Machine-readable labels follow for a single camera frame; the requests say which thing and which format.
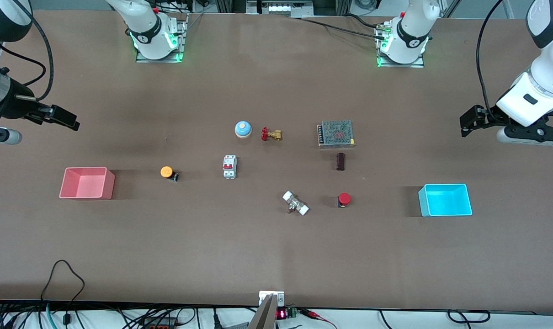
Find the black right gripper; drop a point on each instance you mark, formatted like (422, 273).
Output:
(12, 104)

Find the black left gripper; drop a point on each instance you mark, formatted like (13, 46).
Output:
(486, 117)

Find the yellow push button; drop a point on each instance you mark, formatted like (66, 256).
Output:
(167, 172)

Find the red push button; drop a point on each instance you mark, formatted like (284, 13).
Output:
(343, 199)

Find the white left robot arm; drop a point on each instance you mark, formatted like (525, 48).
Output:
(413, 27)

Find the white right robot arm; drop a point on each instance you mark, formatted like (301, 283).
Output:
(144, 18)

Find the pink plastic box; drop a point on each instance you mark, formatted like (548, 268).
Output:
(87, 183)

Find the cyan plastic box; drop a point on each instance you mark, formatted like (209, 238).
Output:
(445, 201)

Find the metal mesh power supply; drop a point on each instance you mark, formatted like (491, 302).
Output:
(336, 133)

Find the dark brown rectangular block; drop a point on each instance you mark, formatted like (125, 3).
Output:
(340, 161)

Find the white red circuit breaker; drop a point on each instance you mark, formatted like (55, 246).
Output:
(230, 167)

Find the blue round bell button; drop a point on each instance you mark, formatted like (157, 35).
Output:
(243, 129)

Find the white-capped metal pipe fitting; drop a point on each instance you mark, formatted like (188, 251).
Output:
(295, 203)

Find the red clip lead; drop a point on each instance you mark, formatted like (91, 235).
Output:
(317, 316)

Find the red digit display module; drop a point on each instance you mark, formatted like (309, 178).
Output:
(286, 313)

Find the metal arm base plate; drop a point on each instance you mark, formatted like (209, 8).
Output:
(418, 63)
(183, 32)

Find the aluminium frame rack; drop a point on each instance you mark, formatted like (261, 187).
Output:
(281, 7)

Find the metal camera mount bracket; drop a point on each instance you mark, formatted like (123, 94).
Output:
(267, 310)

